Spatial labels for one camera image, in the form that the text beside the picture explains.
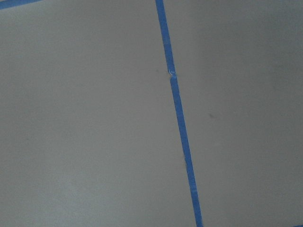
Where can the blue tape strip corner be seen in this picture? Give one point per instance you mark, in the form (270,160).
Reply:
(5,4)

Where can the long blue tape strip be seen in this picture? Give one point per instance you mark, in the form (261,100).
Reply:
(179,111)

